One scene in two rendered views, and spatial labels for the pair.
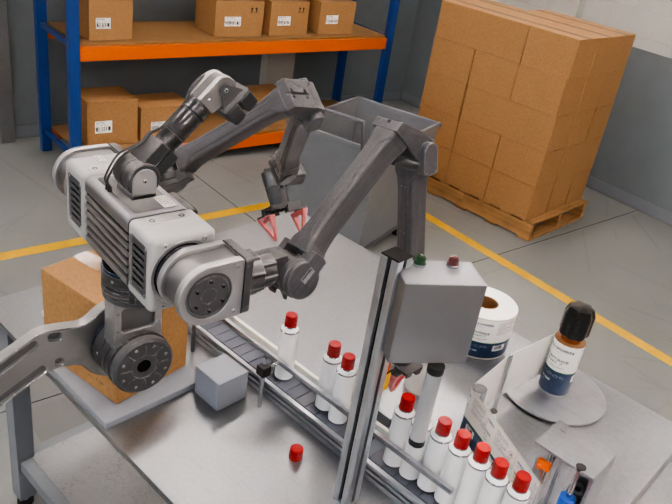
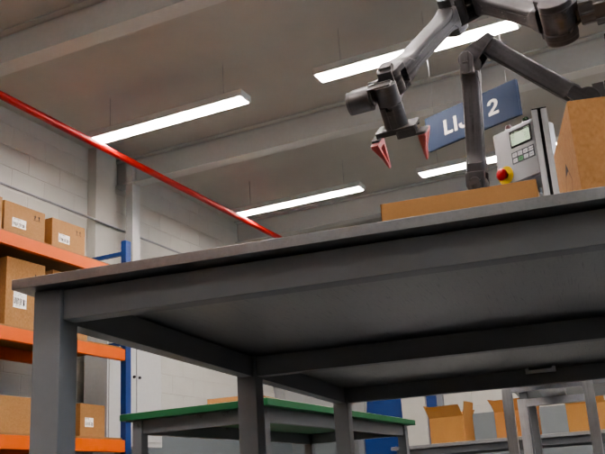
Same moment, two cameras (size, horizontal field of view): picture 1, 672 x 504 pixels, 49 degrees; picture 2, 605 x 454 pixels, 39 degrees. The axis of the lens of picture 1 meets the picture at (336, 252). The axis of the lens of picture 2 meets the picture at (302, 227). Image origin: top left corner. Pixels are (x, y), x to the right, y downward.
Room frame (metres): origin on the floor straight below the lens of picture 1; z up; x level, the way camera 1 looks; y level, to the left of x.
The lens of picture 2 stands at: (2.86, 1.85, 0.40)
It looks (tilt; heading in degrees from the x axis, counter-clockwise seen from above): 18 degrees up; 248
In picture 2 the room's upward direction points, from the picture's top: 4 degrees counter-clockwise
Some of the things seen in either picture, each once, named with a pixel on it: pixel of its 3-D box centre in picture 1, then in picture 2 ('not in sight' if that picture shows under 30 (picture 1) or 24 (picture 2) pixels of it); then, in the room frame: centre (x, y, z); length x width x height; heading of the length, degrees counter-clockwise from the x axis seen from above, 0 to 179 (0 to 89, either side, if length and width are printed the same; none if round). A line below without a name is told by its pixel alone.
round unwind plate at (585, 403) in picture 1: (552, 389); not in sight; (1.75, -0.69, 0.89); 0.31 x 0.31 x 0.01
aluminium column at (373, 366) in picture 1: (368, 388); (555, 212); (1.26, -0.12, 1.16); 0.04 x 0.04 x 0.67; 51
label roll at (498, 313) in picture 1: (480, 321); not in sight; (1.95, -0.48, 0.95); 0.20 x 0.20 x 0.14
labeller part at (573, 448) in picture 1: (575, 448); not in sight; (1.20, -0.57, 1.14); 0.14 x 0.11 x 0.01; 51
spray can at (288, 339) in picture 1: (287, 345); not in sight; (1.61, 0.09, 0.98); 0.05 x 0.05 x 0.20
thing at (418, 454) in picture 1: (417, 442); not in sight; (1.32, -0.26, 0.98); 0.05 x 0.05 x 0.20
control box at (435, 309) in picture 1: (429, 311); (526, 157); (1.26, -0.21, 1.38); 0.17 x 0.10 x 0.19; 106
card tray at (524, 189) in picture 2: not in sight; (470, 227); (2.03, 0.59, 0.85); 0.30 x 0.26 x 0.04; 51
